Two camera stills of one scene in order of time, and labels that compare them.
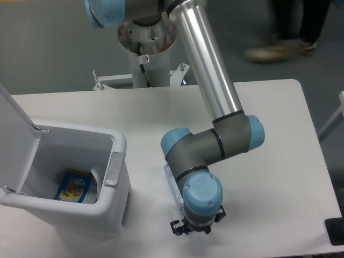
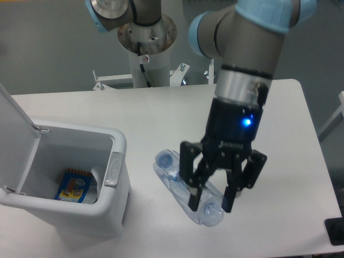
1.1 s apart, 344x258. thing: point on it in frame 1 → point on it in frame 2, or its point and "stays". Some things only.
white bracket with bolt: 177,75 stays
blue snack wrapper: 73,186 stays
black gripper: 177,226 → 231,126
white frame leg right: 338,117 stays
